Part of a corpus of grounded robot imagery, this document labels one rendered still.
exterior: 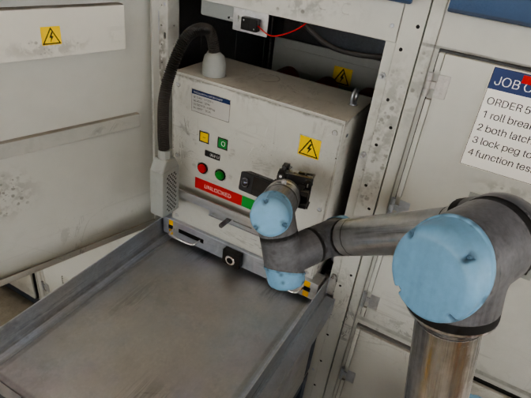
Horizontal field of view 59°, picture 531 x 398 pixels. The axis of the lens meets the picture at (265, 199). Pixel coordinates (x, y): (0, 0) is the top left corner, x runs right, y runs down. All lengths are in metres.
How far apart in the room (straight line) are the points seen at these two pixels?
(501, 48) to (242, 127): 0.60
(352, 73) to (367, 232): 1.00
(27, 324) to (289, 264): 0.69
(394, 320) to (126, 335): 0.70
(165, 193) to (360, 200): 0.53
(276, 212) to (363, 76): 1.01
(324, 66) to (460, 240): 1.32
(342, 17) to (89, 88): 0.67
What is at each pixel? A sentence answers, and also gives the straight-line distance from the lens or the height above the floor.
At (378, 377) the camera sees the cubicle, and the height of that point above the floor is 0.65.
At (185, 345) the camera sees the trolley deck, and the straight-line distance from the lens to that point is 1.23.
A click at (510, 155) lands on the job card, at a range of 1.06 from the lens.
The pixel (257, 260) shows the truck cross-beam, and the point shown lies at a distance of 1.37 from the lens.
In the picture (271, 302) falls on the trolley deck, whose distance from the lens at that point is 1.35.
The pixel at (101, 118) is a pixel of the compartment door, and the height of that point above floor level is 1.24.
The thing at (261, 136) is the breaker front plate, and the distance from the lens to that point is 1.19.
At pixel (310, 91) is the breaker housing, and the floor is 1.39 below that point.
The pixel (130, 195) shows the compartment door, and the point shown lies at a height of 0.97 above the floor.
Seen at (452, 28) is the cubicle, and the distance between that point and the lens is 1.04.
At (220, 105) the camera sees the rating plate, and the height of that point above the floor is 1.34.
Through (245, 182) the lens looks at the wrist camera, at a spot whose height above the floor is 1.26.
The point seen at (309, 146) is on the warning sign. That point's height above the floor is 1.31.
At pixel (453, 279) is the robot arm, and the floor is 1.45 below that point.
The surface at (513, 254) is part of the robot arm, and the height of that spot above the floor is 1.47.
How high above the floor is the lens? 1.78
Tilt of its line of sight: 32 degrees down
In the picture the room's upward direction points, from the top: 7 degrees clockwise
